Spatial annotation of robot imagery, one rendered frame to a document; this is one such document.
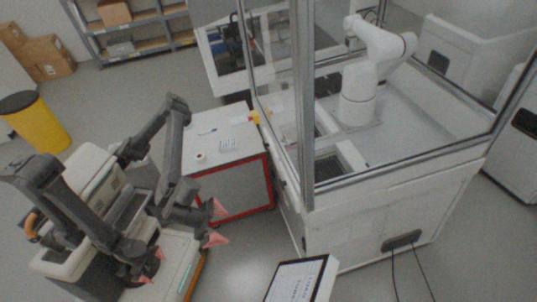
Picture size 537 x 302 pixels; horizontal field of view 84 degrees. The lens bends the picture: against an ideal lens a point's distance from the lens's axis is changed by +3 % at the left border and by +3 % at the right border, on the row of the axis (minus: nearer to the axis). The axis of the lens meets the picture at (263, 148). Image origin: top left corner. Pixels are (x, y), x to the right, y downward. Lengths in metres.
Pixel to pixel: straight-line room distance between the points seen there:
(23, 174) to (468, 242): 2.54
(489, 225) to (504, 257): 0.25
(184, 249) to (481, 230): 2.14
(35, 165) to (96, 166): 0.41
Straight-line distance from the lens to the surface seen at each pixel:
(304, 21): 0.81
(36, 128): 3.93
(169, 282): 2.15
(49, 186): 1.00
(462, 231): 2.68
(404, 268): 2.40
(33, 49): 5.78
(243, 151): 1.96
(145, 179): 2.36
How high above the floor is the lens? 2.13
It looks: 44 degrees down
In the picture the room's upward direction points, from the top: 10 degrees counter-clockwise
